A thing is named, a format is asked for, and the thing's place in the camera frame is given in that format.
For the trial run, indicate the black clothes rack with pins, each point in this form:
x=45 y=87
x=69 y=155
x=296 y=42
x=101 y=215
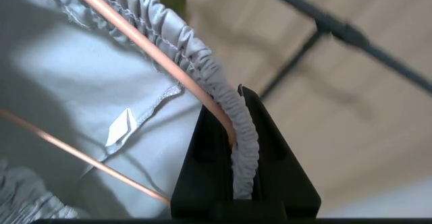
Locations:
x=344 y=31

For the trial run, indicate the pale grey shorts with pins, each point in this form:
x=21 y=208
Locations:
x=67 y=65

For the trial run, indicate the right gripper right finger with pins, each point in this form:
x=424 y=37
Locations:
x=283 y=173

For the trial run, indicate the beige curtain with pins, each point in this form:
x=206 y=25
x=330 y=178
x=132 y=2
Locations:
x=371 y=122

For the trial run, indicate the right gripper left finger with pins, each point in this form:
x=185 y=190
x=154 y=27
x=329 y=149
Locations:
x=202 y=176

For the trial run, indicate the pink clothes hanger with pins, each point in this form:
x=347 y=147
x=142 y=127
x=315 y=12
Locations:
x=152 y=51

